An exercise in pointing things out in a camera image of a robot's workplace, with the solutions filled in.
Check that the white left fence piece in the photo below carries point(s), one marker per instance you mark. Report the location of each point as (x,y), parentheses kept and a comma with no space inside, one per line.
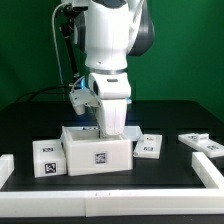
(6,168)

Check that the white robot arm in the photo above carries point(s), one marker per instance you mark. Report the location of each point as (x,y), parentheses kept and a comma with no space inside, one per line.
(108,31)

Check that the white cabinet door panel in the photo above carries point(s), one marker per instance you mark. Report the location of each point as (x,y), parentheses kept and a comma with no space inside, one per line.
(148,146)

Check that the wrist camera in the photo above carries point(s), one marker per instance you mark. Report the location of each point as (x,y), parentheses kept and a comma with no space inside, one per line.
(82,98)

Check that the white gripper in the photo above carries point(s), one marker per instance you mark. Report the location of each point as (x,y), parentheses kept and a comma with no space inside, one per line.
(111,93)

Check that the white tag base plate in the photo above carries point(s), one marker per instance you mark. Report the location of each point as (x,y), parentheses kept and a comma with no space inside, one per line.
(133,131)

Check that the white cabinet top block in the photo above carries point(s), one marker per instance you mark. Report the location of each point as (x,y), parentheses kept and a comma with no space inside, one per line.
(48,158)

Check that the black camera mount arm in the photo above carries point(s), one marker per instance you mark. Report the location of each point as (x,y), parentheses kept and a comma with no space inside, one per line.
(70,36)

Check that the white cabinet body box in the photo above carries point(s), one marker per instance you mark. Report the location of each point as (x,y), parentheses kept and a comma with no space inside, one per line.
(88,153)

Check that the white front fence rail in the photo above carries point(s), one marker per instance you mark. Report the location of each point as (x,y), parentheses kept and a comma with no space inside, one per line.
(111,203)

